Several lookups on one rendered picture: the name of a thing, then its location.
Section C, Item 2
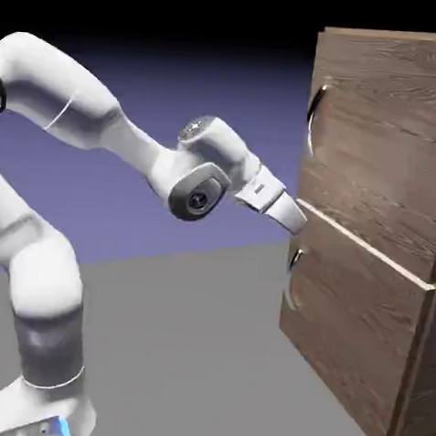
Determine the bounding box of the small wood cabinet door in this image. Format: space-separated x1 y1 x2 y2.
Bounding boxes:
271 203 436 436

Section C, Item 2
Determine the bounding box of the short curved metal handle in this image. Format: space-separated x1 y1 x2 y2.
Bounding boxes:
283 247 306 312

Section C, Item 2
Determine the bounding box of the long curved metal handle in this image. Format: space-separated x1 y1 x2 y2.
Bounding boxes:
304 82 331 157

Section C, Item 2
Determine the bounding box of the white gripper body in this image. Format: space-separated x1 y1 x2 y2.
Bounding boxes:
264 190 311 237

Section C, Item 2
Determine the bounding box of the large wood cabinet door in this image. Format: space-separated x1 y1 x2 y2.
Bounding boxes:
291 30 436 286

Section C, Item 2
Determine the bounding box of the dark wood cabinet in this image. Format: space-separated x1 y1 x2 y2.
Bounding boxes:
271 22 436 436

